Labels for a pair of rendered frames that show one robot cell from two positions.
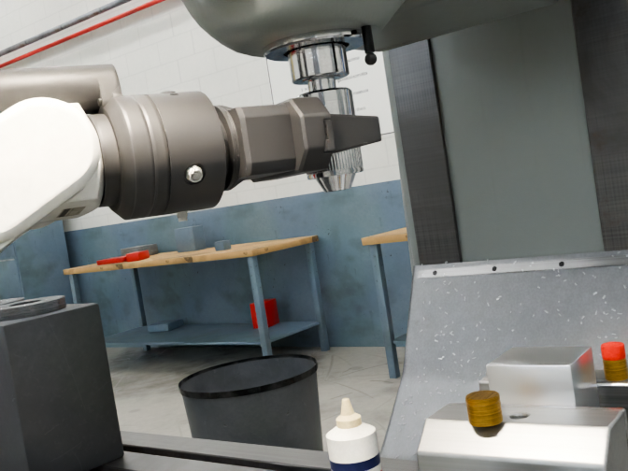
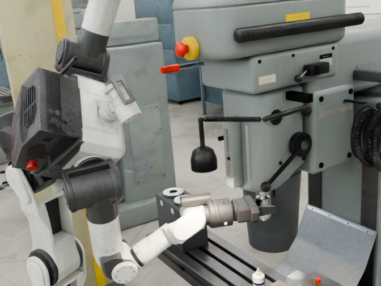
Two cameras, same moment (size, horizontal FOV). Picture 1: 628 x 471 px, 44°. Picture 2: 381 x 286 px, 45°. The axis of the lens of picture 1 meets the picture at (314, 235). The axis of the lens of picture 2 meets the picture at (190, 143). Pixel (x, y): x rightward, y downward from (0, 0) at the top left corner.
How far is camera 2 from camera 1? 1.03 m
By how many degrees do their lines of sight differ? 24
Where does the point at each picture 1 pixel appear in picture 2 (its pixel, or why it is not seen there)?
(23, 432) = not seen: hidden behind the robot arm
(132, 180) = (211, 224)
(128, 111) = (212, 210)
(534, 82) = (349, 167)
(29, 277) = (179, 61)
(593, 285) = (354, 234)
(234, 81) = not seen: outside the picture
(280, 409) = (280, 188)
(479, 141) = (331, 176)
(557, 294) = (343, 232)
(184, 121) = (224, 213)
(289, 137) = (249, 215)
